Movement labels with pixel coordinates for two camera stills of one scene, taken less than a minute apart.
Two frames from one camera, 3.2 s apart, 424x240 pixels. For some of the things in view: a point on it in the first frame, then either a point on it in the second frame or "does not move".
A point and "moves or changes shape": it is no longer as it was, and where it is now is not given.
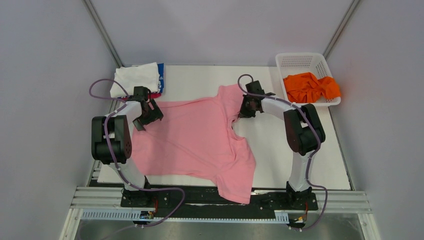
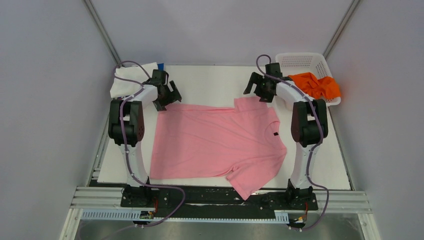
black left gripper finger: (155, 112) to (175, 95)
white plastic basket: (289, 64) does not move
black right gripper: (243, 113) to (257, 78)
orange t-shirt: (306, 88) does not move
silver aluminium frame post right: (344, 21) does not move
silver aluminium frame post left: (107, 40) does not move
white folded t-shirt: (145, 75) does not move
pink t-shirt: (195, 139) moves or changes shape
